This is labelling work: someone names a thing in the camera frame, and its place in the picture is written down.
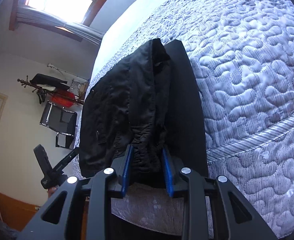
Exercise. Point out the black chrome chair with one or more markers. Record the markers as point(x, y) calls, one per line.
point(61, 121)

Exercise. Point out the person's left hand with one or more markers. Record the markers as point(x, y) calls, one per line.
point(52, 190)

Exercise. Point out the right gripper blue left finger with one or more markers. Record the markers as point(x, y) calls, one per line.
point(124, 171)

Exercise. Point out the grey curtain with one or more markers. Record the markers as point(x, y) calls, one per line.
point(31, 16)

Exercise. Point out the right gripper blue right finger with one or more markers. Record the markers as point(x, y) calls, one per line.
point(173, 181)

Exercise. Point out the bed with quilted bedspread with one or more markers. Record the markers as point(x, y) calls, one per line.
point(242, 56)

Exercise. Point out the wooden coat rack with clothes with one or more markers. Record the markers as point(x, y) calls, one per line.
point(56, 89)

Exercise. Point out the cardboard boxes by wall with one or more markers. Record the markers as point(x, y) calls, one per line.
point(78, 88)

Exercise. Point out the black pants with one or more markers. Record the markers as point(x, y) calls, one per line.
point(150, 100)

